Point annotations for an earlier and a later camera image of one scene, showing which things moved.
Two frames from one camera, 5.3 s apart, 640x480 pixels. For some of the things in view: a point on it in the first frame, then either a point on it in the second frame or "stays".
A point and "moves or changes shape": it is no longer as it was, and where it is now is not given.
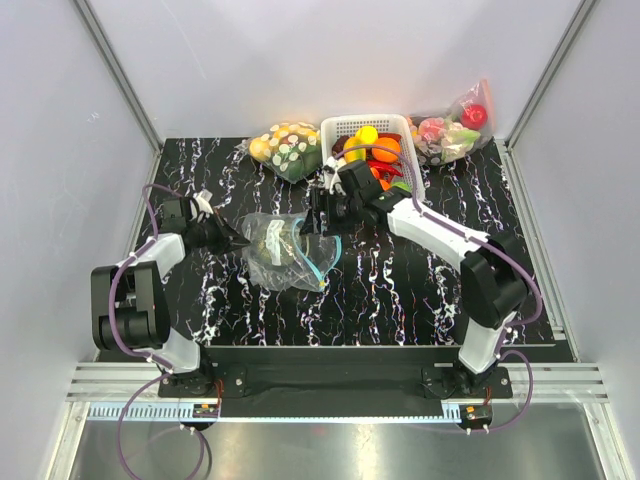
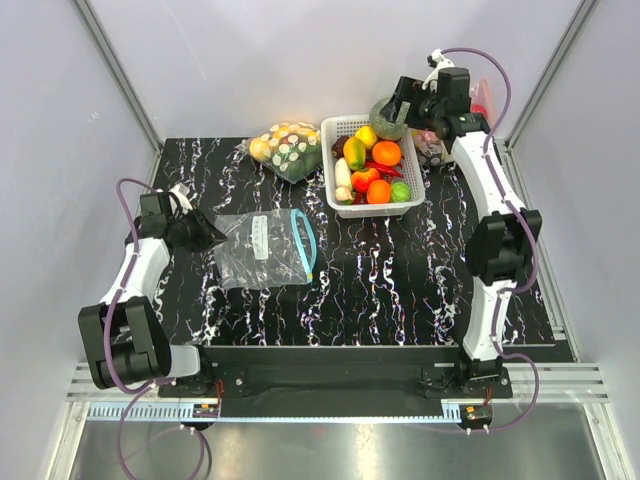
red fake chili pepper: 384,169 stays
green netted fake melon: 277,242 to 384,128
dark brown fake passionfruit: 338,146 stays
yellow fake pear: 367,134 stays
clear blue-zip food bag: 279,257 moves or changes shape
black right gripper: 322,201 to 410,91
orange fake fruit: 383,154 stays
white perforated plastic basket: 338,126 stays
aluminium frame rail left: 90,379 stays
